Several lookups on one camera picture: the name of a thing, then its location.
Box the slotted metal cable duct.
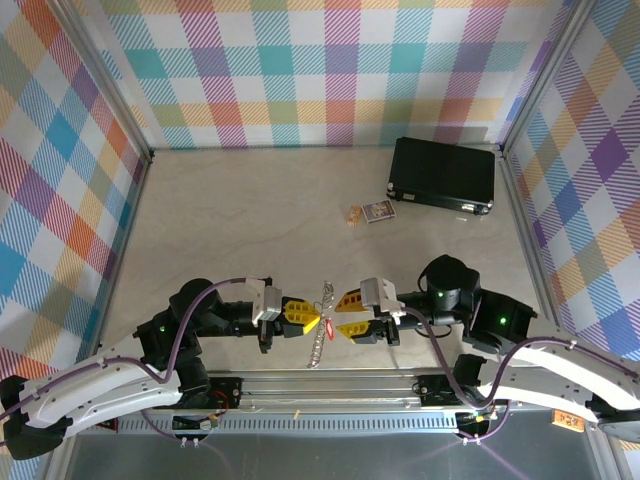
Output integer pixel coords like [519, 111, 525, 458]
[117, 417, 461, 435]

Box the aluminium frame post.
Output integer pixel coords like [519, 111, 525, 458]
[497, 0, 601, 156]
[47, 0, 155, 164]

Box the silver metal chain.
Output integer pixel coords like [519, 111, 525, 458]
[305, 279, 337, 370]

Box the grey metal sheet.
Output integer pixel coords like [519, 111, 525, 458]
[47, 432, 621, 480]

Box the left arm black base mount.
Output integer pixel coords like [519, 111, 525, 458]
[179, 375, 245, 410]

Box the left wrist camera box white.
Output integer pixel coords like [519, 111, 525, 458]
[244, 276, 282, 324]

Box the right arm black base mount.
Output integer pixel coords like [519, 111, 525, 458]
[417, 374, 511, 407]

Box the black hard case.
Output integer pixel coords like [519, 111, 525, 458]
[385, 136, 496, 216]

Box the aluminium side rail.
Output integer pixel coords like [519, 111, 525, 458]
[92, 152, 154, 366]
[499, 149, 569, 344]

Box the aluminium mounting rail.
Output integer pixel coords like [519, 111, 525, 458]
[149, 368, 596, 417]

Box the purple playing card box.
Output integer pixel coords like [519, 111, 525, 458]
[360, 198, 399, 226]

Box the black connector hub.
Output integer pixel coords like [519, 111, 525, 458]
[457, 410, 494, 435]
[172, 413, 221, 434]

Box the orange paper tag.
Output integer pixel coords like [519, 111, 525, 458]
[552, 408, 586, 432]

